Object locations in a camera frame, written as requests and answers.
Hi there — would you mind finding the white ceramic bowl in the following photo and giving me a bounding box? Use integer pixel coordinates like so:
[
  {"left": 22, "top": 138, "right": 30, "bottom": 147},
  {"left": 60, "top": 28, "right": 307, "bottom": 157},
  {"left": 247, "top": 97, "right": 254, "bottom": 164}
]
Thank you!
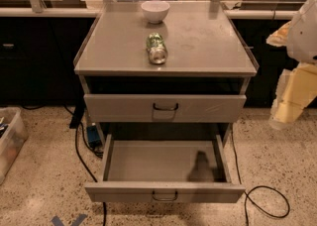
[{"left": 141, "top": 0, "right": 170, "bottom": 24}]

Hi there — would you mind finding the black floor cable left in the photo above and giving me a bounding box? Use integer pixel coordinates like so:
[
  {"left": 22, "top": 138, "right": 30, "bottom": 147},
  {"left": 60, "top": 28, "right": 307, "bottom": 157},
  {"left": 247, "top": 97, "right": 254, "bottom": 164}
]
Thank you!
[{"left": 62, "top": 104, "right": 108, "bottom": 226}]

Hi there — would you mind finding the black floor cable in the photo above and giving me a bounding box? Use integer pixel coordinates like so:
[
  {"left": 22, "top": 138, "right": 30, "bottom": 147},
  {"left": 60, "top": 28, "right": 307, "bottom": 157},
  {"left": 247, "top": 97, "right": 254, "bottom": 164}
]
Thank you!
[
  {"left": 230, "top": 127, "right": 291, "bottom": 226},
  {"left": 62, "top": 104, "right": 108, "bottom": 226}
]

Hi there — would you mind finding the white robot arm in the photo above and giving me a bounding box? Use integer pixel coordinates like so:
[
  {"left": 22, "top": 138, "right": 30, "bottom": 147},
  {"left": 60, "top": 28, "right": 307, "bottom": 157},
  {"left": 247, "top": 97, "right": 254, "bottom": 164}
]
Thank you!
[{"left": 266, "top": 0, "right": 317, "bottom": 130}]

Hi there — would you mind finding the grey metal drawer cabinet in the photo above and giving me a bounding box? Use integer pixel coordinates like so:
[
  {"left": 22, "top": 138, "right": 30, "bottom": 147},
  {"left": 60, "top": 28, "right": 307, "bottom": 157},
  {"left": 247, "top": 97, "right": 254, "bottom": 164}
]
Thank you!
[{"left": 75, "top": 1, "right": 259, "bottom": 136}]

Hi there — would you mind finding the grey drawer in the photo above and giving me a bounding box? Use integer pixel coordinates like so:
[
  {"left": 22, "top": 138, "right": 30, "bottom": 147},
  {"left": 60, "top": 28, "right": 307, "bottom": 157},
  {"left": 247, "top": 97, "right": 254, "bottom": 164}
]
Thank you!
[
  {"left": 85, "top": 135, "right": 245, "bottom": 203},
  {"left": 84, "top": 94, "right": 246, "bottom": 123}
]

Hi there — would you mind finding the blue power box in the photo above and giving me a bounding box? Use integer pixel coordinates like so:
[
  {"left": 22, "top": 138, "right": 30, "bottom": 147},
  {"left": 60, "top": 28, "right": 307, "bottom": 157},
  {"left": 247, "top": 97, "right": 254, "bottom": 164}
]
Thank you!
[{"left": 86, "top": 125, "right": 101, "bottom": 148}]

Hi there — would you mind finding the black floor cable right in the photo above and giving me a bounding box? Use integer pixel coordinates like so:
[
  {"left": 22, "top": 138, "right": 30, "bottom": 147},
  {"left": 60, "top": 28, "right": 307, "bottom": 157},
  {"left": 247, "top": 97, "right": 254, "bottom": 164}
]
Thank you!
[{"left": 230, "top": 127, "right": 291, "bottom": 226}]

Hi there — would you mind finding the clear plastic storage bin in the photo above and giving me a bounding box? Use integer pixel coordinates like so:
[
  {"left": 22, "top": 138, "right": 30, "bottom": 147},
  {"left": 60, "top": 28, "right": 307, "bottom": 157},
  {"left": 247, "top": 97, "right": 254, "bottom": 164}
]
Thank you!
[{"left": 0, "top": 107, "right": 29, "bottom": 184}]

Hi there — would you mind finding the green soda can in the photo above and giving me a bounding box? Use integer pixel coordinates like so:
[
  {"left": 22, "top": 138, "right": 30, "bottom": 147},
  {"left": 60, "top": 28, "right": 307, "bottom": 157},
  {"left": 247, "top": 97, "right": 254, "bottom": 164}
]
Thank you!
[{"left": 146, "top": 33, "right": 168, "bottom": 64}]

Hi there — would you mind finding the grey top drawer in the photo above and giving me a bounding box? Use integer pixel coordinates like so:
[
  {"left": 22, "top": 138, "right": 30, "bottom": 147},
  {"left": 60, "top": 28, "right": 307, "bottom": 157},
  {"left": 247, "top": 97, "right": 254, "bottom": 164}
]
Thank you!
[{"left": 84, "top": 94, "right": 246, "bottom": 123}]

